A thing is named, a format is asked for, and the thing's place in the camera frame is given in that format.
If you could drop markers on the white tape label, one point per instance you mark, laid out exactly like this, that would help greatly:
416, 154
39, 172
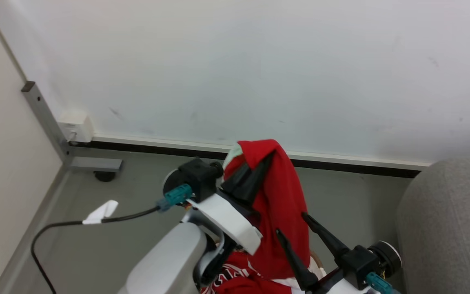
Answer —
101, 212

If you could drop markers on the white wall socket box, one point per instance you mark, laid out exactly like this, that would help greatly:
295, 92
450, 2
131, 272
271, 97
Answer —
76, 125

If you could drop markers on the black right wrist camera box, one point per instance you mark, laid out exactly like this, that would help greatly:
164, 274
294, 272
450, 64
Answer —
361, 263

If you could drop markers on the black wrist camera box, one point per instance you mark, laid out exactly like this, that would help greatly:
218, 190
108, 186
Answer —
200, 175
361, 263

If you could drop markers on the white and black baseboard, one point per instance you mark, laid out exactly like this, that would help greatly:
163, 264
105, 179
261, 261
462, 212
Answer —
341, 162

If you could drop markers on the grey fabric sofa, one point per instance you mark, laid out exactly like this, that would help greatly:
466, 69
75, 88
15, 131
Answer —
447, 228

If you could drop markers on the black round frame foot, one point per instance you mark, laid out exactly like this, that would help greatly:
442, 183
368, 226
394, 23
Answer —
104, 176

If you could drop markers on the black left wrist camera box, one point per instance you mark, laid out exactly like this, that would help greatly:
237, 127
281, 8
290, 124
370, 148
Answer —
200, 175

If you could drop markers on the red basketball jersey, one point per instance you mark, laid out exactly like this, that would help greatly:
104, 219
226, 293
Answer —
280, 204

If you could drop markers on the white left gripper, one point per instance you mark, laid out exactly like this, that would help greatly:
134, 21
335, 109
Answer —
227, 216

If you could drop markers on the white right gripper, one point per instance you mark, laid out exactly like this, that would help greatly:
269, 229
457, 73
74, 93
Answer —
341, 288

